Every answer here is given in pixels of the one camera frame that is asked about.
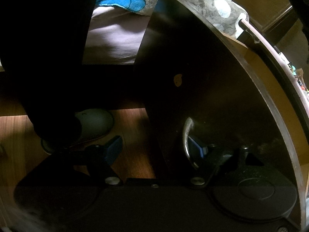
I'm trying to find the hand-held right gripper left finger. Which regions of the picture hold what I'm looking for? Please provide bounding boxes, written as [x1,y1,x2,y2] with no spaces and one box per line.
[43,136,124,186]

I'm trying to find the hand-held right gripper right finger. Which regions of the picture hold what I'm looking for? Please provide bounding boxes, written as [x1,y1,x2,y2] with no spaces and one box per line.
[188,136,266,187]

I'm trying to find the metal drawer handle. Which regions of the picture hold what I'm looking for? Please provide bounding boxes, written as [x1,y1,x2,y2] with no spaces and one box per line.
[182,117,200,170]

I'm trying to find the dark wooden drawer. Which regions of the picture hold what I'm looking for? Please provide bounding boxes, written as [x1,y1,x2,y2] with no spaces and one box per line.
[133,0,303,230]

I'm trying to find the grey slipper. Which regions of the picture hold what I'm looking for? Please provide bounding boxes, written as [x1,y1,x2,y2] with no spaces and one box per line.
[41,109,115,154]

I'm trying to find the pale pink bed sheet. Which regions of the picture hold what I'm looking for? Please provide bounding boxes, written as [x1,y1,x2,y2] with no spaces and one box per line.
[82,6,155,66]

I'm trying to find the small colourful toys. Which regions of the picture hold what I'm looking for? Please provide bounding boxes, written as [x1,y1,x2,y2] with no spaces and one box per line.
[288,53,309,93]

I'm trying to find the person's black trouser leg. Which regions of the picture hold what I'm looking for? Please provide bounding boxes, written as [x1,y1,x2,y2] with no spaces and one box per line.
[0,0,102,151]

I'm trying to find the dark bed frame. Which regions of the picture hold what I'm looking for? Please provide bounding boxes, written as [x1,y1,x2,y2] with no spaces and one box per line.
[0,64,146,110]

